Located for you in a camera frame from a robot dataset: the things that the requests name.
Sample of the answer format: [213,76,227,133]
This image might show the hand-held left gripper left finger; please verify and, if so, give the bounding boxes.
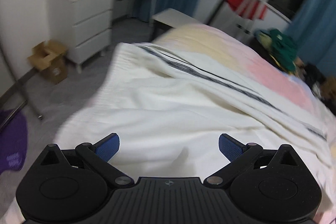
[39,133,135,189]

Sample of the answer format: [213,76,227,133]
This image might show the red garment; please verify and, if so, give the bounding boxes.
[226,0,267,21]

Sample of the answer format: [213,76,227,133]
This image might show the black clothes pile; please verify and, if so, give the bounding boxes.
[301,63,336,109]

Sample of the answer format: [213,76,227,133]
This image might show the green garment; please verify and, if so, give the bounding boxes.
[268,28,299,71]

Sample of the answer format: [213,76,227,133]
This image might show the white pants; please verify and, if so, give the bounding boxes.
[51,42,336,180]

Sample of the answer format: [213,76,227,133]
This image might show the cardboard box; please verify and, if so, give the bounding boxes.
[27,40,69,85]

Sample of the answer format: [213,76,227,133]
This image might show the white bench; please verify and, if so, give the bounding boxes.
[151,8,203,33]

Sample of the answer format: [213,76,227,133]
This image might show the pastel bed blanket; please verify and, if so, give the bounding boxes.
[0,23,336,224]

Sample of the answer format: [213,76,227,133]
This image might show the purple mat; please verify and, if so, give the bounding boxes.
[0,108,29,173]

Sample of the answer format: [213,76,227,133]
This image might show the metal frame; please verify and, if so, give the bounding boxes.
[0,76,44,121]

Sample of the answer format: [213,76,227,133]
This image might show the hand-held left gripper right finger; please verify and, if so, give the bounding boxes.
[203,133,300,189]

